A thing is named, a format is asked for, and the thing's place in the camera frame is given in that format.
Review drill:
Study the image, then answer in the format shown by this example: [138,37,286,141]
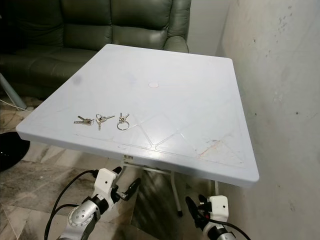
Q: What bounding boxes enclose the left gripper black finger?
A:
[124,178,142,201]

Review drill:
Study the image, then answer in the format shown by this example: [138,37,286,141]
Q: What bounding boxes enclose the small silver key bunch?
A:
[74,115,95,126]
[95,113,116,131]

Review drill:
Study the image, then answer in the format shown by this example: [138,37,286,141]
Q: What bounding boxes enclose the white plastic folding table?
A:
[16,43,260,218]

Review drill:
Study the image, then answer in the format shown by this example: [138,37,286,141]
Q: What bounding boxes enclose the black round floor object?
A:
[0,131,17,172]

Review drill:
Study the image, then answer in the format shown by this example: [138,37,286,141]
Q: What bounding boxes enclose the grey metal leg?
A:
[0,74,27,111]

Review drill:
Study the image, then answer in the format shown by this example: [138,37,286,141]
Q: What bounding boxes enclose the green leather sofa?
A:
[0,0,192,98]

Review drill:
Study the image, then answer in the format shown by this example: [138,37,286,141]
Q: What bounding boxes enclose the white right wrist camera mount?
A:
[208,195,230,221]

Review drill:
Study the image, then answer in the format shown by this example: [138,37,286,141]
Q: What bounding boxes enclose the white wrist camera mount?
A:
[208,195,230,221]
[94,168,122,206]

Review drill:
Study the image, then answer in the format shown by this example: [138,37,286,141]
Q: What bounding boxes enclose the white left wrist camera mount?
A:
[94,168,122,206]

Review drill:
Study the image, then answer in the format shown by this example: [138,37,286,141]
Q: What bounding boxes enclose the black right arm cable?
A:
[210,217,253,240]

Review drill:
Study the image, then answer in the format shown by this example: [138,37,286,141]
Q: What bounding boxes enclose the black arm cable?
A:
[210,217,253,240]
[44,170,100,240]

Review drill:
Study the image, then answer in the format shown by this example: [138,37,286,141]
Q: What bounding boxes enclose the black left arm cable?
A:
[44,170,100,240]

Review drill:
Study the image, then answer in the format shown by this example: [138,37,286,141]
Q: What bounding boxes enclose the silver keys on large ring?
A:
[116,112,130,131]

